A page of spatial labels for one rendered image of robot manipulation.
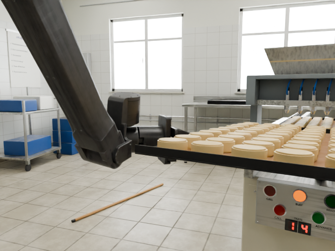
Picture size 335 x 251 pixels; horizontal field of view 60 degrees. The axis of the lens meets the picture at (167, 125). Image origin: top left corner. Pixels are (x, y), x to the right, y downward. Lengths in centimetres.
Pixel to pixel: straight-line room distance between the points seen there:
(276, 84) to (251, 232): 92
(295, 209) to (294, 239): 11
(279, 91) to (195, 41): 343
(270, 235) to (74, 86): 77
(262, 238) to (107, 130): 67
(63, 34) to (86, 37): 546
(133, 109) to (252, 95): 112
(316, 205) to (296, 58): 92
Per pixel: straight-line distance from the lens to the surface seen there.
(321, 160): 49
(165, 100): 509
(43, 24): 39
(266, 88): 170
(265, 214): 95
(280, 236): 101
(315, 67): 166
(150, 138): 61
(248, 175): 93
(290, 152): 42
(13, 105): 435
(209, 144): 44
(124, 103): 57
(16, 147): 451
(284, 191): 92
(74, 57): 43
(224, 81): 485
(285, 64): 167
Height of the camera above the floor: 111
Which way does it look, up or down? 7 degrees down
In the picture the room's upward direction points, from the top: straight up
